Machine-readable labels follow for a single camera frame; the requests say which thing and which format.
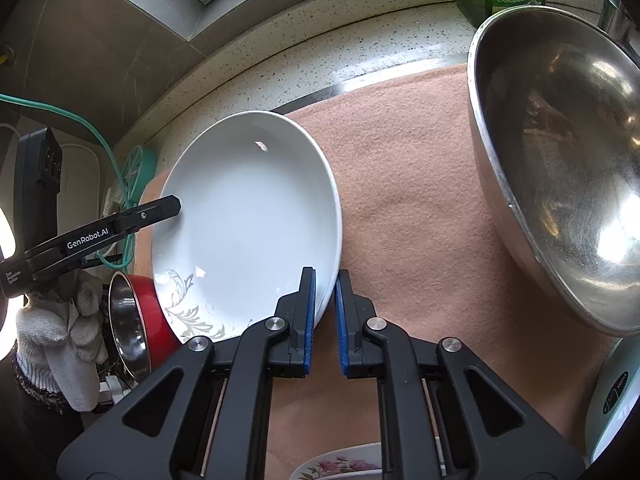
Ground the white plate grey leaf pattern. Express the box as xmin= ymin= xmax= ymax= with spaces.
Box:
xmin=151 ymin=110 xmax=343 ymax=341

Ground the pink towel mat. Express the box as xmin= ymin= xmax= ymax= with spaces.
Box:
xmin=134 ymin=62 xmax=618 ymax=480

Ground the large pink floral plate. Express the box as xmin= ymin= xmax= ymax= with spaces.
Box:
xmin=290 ymin=442 xmax=383 ymax=480

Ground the white ring light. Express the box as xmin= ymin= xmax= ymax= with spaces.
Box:
xmin=0 ymin=210 xmax=17 ymax=358

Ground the red steel-lined bowl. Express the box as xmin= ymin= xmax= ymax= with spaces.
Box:
xmin=108 ymin=272 xmax=181 ymax=382

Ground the white gloved left hand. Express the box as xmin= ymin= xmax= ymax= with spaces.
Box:
xmin=14 ymin=271 xmax=107 ymax=413

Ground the light blue ceramic bowl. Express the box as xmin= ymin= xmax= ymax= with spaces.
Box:
xmin=585 ymin=336 xmax=640 ymax=464

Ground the large stainless steel bowl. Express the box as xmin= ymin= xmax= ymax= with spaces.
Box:
xmin=466 ymin=6 xmax=639 ymax=337

